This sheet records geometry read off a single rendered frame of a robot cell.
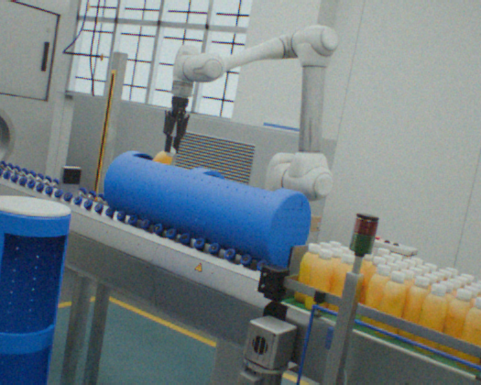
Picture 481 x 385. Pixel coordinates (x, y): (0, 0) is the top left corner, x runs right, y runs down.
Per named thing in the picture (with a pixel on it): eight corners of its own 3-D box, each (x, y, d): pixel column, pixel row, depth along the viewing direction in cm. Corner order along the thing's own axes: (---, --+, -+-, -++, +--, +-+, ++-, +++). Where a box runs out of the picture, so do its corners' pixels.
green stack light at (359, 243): (355, 247, 159) (358, 230, 158) (376, 253, 155) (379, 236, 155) (344, 248, 154) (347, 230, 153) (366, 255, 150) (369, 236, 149)
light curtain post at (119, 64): (76, 346, 338) (121, 53, 317) (82, 350, 334) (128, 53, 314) (68, 348, 333) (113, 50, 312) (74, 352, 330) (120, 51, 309)
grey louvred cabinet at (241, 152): (95, 256, 543) (119, 101, 525) (297, 334, 429) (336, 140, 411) (49, 261, 497) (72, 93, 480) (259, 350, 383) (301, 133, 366)
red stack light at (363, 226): (358, 229, 158) (361, 215, 158) (379, 236, 155) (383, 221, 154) (347, 230, 153) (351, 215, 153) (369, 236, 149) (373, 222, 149)
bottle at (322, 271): (329, 311, 187) (340, 258, 184) (317, 313, 181) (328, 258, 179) (311, 303, 191) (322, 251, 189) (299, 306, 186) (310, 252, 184)
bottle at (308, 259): (317, 305, 190) (328, 253, 188) (298, 303, 188) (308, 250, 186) (309, 298, 197) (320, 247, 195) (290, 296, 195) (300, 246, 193)
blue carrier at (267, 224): (145, 213, 274) (156, 153, 271) (302, 266, 222) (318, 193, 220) (97, 212, 251) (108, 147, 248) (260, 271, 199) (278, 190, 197)
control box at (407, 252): (365, 259, 229) (370, 235, 228) (413, 274, 217) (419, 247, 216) (354, 262, 221) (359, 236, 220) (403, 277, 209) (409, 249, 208)
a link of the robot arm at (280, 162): (283, 198, 288) (289, 154, 287) (306, 203, 273) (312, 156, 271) (256, 195, 280) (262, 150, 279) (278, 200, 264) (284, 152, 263)
